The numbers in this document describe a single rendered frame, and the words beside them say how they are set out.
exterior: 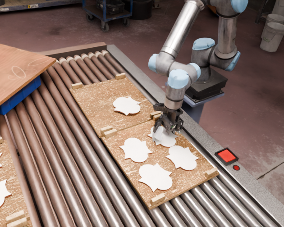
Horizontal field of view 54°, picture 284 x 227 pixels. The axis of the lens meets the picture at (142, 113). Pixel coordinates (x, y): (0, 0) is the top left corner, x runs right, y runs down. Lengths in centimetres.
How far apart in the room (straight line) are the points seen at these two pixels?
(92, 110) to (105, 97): 13
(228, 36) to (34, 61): 103
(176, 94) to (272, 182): 172
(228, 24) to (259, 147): 173
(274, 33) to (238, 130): 214
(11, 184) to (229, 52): 118
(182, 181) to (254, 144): 182
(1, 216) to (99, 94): 78
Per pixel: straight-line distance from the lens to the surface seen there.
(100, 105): 147
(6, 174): 122
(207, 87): 168
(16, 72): 159
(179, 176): 118
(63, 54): 195
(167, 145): 127
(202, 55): 163
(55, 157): 125
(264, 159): 282
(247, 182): 129
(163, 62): 121
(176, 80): 107
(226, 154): 134
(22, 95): 157
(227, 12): 134
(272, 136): 311
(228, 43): 150
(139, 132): 133
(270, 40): 481
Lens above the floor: 184
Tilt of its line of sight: 39 degrees down
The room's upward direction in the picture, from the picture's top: 6 degrees clockwise
